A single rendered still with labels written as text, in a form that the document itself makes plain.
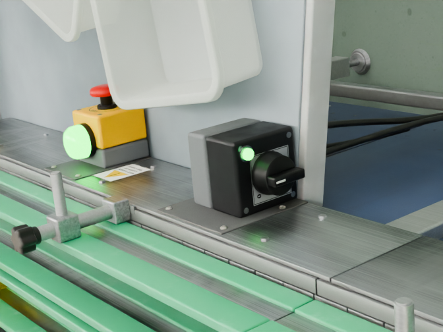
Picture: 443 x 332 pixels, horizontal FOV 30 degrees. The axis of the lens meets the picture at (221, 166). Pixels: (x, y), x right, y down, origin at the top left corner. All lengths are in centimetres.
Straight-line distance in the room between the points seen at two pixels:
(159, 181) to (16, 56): 51
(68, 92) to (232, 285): 61
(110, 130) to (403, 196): 38
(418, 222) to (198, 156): 23
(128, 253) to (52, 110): 54
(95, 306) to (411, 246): 35
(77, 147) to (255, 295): 42
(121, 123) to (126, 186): 11
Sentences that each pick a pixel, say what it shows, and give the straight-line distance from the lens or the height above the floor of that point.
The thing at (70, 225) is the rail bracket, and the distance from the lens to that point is 88.
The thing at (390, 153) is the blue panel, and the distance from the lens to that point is 110.
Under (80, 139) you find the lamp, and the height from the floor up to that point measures 84.
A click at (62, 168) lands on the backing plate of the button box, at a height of 86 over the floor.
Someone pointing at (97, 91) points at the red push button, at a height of 81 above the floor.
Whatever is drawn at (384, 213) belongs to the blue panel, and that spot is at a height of 69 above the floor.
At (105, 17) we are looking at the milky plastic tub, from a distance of 100.
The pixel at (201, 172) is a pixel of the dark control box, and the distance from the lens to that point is 86.
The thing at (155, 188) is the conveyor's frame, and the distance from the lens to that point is 96.
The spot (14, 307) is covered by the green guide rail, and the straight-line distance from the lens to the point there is 118.
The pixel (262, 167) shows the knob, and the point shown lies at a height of 81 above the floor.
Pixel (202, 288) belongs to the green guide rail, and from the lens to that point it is 73.
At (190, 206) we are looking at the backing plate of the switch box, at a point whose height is 84.
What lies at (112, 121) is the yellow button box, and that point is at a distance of 106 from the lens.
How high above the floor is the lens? 131
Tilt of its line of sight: 35 degrees down
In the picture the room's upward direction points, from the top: 107 degrees counter-clockwise
